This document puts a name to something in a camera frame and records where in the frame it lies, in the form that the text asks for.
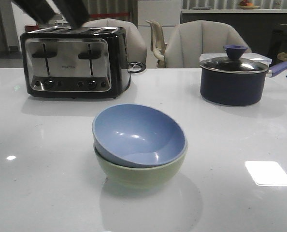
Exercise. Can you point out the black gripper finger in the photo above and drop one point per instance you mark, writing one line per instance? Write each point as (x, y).
(39, 10)
(74, 11)

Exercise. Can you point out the blue bowl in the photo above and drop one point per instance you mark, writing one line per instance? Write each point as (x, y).
(137, 136)

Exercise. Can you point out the green bowl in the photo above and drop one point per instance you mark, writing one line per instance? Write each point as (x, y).
(140, 178)

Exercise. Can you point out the red trash bin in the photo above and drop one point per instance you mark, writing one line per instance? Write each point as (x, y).
(29, 28)

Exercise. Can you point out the black silver four-slot toaster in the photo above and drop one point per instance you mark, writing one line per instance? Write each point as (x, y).
(89, 62)

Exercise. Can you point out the beige chair behind toaster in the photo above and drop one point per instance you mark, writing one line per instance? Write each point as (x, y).
(137, 50)

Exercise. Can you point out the cream office chair back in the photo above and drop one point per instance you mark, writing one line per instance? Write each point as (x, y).
(158, 45)

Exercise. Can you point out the white refrigerator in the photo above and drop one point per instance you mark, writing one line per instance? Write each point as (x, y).
(166, 12)

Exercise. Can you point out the beige chair on right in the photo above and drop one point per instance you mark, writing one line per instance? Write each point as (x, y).
(189, 40)

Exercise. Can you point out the glass pot lid blue knob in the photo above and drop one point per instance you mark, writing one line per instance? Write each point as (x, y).
(233, 62)

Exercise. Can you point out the fruit plate on counter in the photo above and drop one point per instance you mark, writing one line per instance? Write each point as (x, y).
(247, 5)

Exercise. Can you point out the dark blue saucepan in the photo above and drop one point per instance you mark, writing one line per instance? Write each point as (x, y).
(236, 89)

